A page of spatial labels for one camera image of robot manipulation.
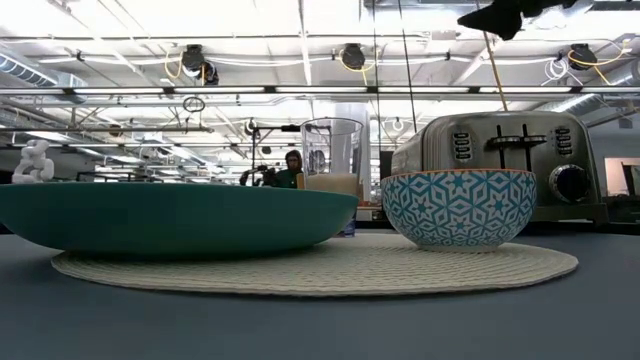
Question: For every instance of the teal round plate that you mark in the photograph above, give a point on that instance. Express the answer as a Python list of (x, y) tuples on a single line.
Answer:
[(175, 220)]

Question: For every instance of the clear drinking glass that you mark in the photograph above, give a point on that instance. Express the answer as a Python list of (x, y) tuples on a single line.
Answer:
[(332, 140)]

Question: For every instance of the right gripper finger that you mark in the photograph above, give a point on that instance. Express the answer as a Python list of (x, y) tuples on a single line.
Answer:
[(505, 17)]

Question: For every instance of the silver ventilation duct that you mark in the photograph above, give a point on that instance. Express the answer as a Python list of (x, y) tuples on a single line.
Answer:
[(30, 75)]

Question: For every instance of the person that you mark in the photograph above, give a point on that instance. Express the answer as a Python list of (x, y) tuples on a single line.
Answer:
[(292, 172)]

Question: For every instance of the black tripod stand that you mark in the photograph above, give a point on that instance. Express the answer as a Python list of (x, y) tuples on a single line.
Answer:
[(253, 150)]

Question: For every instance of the round cream woven placemat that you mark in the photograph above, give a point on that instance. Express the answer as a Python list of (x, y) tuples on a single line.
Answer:
[(350, 272)]

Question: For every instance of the silver four-slot toaster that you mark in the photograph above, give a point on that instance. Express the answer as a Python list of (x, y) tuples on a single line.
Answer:
[(435, 150)]

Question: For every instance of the blue white patterned bowl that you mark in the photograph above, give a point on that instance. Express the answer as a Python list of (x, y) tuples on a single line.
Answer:
[(457, 210)]

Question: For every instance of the white humanoid robot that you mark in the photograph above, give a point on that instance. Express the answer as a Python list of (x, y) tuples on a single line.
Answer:
[(34, 165)]

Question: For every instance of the bright monitor screen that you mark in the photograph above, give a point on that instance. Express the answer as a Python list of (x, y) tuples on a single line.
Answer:
[(614, 176)]

